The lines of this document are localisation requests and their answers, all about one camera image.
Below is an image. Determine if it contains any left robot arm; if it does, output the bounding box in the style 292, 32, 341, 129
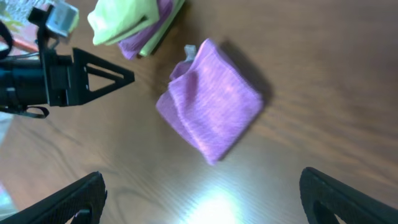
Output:
1, 2, 135, 119

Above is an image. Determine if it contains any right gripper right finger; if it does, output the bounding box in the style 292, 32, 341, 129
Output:
299, 167, 397, 224

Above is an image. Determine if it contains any top green folded cloth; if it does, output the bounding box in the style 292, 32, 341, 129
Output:
88, 0, 159, 45

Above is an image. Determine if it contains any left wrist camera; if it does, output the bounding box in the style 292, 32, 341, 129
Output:
45, 1, 80, 39

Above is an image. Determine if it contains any green folded cloth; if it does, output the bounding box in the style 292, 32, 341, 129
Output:
88, 0, 159, 45
139, 0, 185, 57

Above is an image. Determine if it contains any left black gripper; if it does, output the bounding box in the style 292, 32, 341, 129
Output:
1, 6, 135, 118

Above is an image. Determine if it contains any bottom green folded cloth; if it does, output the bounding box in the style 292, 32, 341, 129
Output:
139, 0, 185, 57

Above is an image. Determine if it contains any purple microfiber cloth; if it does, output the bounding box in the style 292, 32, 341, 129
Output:
156, 39, 264, 165

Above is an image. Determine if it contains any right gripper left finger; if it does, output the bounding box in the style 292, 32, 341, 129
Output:
1, 171, 108, 224

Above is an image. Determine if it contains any purple folded cloth in stack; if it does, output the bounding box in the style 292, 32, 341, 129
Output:
117, 0, 175, 60

